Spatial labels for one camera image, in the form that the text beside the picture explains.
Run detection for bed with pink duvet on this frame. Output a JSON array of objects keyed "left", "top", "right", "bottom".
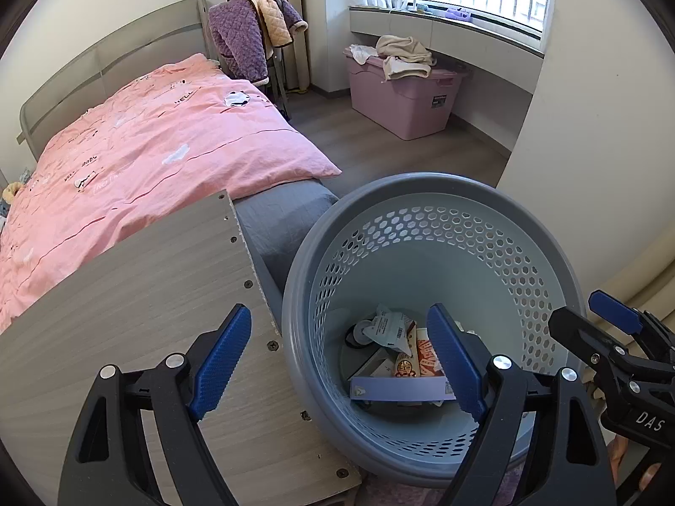
[{"left": 0, "top": 53, "right": 343, "bottom": 333}]

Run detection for grey bed sheet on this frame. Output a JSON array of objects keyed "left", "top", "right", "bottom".
[{"left": 235, "top": 176, "right": 338, "bottom": 328}]

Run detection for grey bed headboard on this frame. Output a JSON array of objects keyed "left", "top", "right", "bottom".
[{"left": 16, "top": 0, "right": 212, "bottom": 159}]

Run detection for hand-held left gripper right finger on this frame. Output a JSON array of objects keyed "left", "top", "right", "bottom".
[{"left": 427, "top": 303, "right": 618, "bottom": 506}]

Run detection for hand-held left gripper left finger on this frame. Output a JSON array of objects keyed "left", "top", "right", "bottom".
[{"left": 58, "top": 304, "right": 252, "bottom": 506}]

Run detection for red white paper cup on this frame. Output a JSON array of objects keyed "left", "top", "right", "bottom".
[{"left": 416, "top": 327, "right": 449, "bottom": 379}]

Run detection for purple quilted jacket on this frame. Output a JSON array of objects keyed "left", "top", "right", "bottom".
[{"left": 207, "top": 0, "right": 309, "bottom": 88}]

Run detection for wet wipes packet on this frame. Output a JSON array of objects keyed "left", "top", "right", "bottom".
[{"left": 364, "top": 304, "right": 417, "bottom": 354}]

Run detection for person's right hand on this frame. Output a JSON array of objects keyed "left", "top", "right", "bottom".
[{"left": 609, "top": 439, "right": 675, "bottom": 506}]

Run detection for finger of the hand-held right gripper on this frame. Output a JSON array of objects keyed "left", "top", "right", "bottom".
[
  {"left": 548, "top": 307, "right": 634, "bottom": 375},
  {"left": 588, "top": 290, "right": 675, "bottom": 364}
]

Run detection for black hair band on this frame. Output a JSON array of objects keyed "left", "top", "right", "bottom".
[{"left": 343, "top": 321, "right": 378, "bottom": 351}]

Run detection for purple toothpaste box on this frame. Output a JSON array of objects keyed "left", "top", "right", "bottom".
[{"left": 349, "top": 374, "right": 457, "bottom": 406}]

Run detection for beige clothes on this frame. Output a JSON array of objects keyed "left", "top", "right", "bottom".
[{"left": 375, "top": 35, "right": 434, "bottom": 81}]

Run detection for grey perforated plastic basket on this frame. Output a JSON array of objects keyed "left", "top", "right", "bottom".
[{"left": 282, "top": 171, "right": 589, "bottom": 488}]

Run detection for pink storage box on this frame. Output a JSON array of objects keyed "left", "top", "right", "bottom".
[{"left": 344, "top": 47, "right": 467, "bottom": 141}]

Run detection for beige curtain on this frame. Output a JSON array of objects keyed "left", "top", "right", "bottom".
[{"left": 264, "top": 0, "right": 312, "bottom": 93}]

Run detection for grey window ledge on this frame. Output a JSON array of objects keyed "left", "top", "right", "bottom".
[{"left": 349, "top": 6, "right": 544, "bottom": 156}]

